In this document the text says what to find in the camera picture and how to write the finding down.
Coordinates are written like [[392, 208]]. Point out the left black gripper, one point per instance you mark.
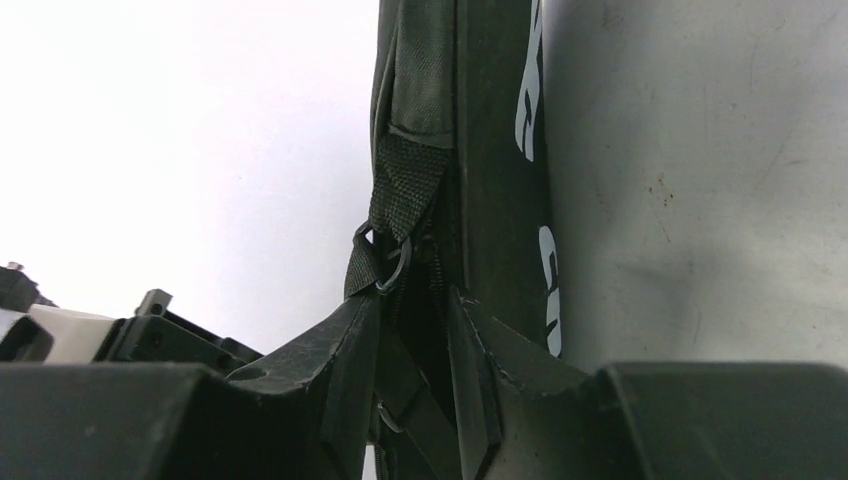
[[157, 344]]

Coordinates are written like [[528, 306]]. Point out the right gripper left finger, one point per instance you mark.
[[301, 412]]

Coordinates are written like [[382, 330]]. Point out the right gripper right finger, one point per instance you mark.
[[524, 414]]

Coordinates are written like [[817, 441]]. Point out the black Crossway racket bag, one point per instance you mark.
[[460, 207]]

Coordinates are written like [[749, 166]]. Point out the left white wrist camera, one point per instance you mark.
[[52, 335]]

